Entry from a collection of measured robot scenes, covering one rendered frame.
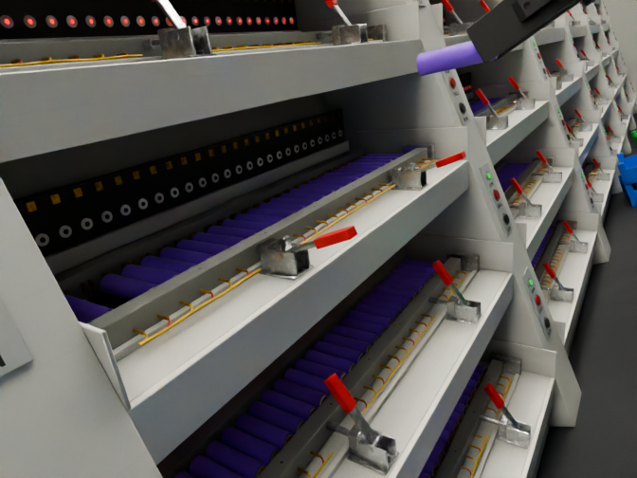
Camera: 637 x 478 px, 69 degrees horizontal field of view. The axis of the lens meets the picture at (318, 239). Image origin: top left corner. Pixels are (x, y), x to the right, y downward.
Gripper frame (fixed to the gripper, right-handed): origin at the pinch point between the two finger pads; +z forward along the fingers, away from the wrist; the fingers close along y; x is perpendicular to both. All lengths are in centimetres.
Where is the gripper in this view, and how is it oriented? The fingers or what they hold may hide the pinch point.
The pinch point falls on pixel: (522, 15)
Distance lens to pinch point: 41.1
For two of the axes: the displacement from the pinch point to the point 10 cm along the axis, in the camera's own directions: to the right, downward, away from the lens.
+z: -6.4, 3.7, 6.7
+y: -5.7, 3.5, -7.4
